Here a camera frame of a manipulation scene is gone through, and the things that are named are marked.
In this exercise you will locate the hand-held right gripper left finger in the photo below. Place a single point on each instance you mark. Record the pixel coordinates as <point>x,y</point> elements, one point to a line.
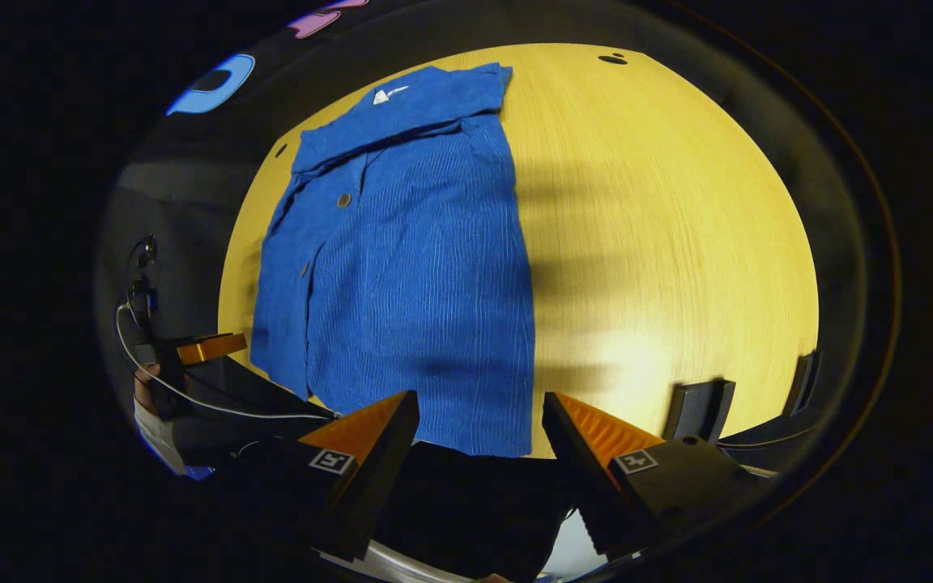
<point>381,478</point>

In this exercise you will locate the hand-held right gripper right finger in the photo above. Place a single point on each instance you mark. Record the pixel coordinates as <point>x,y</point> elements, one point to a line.
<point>580,478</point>

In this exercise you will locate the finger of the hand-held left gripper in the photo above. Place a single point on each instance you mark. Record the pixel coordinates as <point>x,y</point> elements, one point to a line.
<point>211,348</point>

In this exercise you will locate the blue button shirt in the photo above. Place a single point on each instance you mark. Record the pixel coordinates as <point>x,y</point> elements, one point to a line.
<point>402,283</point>

